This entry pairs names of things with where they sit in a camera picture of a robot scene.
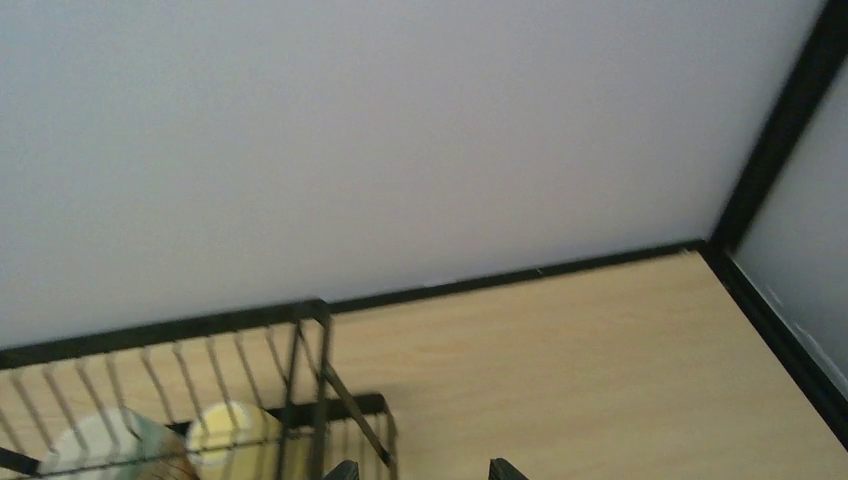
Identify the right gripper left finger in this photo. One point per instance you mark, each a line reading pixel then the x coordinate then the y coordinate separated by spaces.
pixel 345 470

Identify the black wire dish rack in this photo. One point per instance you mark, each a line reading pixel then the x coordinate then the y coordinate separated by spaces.
pixel 277 358

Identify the beige patterned mug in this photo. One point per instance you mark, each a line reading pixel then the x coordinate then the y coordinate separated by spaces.
pixel 117 443

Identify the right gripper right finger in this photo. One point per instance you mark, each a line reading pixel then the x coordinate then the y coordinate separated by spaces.
pixel 501 469

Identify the yellow cup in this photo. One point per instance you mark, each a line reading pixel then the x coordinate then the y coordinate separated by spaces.
pixel 236 440

